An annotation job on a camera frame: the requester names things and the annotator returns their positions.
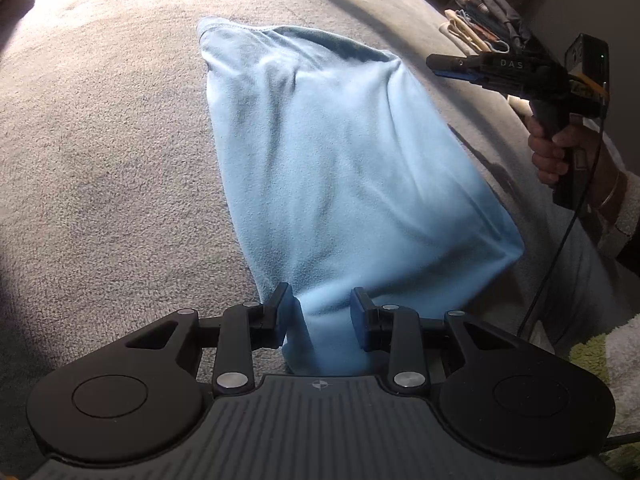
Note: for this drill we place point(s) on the stack of folded clothes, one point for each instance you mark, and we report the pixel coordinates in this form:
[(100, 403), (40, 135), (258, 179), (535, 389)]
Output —
[(490, 15)]

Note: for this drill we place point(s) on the person's right hand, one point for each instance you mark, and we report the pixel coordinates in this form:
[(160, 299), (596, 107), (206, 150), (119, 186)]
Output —
[(545, 160)]

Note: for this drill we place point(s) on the person's right forearm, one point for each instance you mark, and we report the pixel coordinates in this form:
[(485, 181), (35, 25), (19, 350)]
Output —
[(625, 225)]

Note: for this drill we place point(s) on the metal bangle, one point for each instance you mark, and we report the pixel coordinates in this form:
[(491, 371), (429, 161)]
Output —
[(616, 190)]

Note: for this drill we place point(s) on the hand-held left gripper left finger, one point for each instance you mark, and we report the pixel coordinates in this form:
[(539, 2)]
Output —
[(285, 312)]

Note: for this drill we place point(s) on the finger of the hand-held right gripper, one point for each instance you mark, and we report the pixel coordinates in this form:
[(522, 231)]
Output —
[(470, 79), (455, 62)]

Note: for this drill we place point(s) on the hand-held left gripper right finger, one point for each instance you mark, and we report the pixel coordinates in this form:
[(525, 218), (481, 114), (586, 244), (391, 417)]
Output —
[(359, 316)]

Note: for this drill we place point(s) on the light blue t-shirt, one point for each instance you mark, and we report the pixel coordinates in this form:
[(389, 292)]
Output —
[(350, 185)]

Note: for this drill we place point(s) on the green and white fleece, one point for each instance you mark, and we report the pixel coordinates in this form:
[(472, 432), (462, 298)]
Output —
[(615, 375)]

